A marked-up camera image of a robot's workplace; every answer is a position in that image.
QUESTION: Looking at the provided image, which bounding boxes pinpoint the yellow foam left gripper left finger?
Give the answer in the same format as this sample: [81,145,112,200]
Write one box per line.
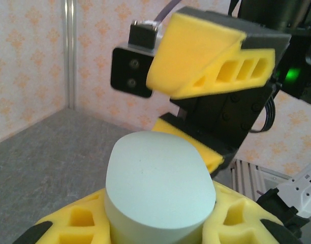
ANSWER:
[18,188,113,244]

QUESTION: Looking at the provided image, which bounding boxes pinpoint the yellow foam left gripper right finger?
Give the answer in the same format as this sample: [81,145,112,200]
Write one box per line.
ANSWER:
[201,180,301,244]

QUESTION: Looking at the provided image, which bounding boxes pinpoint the black wire bundle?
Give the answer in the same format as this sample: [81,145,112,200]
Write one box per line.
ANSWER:
[251,95,277,133]

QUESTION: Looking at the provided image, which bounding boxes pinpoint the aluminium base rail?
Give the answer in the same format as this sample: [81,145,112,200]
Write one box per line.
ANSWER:
[230,159,292,204]

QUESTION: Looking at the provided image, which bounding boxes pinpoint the aluminium frame post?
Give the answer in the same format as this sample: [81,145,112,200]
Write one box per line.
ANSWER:
[63,0,77,110]

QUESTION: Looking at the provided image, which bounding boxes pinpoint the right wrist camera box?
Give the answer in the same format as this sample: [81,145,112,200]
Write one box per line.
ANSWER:
[110,19,163,99]

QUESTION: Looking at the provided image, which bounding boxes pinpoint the mint green earbud charging case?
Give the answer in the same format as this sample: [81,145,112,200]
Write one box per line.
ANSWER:
[105,131,217,244]

